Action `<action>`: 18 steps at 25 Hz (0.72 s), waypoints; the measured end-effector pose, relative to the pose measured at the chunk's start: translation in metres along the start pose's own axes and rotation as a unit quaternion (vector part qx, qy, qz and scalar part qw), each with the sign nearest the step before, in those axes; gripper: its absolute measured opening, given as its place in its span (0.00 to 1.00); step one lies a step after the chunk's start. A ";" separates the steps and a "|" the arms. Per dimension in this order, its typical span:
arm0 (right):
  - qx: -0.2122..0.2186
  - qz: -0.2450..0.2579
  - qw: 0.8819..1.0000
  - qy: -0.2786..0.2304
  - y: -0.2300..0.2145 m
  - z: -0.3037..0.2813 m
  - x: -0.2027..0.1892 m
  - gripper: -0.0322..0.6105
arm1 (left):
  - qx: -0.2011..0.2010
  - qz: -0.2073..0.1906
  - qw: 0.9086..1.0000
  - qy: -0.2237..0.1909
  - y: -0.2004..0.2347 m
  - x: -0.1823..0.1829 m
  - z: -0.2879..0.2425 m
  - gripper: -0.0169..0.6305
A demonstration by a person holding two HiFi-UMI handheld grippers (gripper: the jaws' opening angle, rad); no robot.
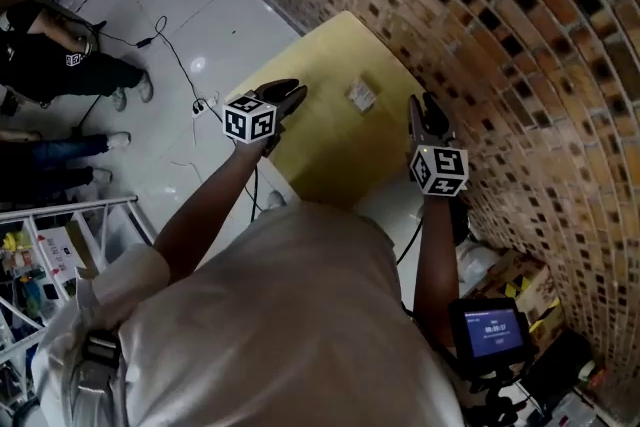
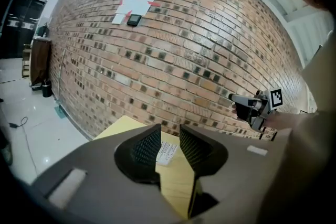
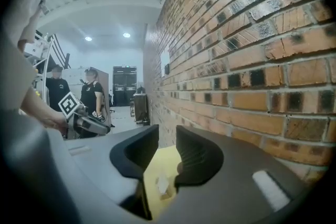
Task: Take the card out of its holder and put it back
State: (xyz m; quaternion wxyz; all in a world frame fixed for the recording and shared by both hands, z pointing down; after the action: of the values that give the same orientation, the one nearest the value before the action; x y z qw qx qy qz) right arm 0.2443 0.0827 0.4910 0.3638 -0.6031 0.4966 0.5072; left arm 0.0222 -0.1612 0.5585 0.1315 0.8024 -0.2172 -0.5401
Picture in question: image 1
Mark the person's beige shirt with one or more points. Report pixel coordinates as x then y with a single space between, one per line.
280 325

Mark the person's left shoe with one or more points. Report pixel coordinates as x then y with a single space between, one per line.
276 199

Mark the yellow wooden table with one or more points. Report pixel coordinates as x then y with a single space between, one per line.
330 155

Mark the white metal rack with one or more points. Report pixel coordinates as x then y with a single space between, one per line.
75 206

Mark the assorted colourful shelf items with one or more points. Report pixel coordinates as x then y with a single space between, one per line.
20 260

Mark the black round bin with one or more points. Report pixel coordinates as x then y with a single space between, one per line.
460 222

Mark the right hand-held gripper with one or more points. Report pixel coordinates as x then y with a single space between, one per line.
440 170

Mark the white power strip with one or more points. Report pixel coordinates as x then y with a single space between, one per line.
205 109

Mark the person's left forearm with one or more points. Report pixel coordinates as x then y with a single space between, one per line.
205 215

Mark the cardboard box with striped tape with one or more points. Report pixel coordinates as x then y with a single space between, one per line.
530 295

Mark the person's right forearm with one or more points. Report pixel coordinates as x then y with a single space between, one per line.
435 265

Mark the white paper sign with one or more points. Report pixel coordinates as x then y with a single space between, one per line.
60 250

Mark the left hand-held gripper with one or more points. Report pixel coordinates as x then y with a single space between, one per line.
250 120

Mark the black power adapter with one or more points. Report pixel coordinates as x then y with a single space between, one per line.
145 42

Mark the clear plastic bags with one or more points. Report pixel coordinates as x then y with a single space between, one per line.
475 265

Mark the black monitor with blue screen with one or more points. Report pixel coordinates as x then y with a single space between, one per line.
492 332

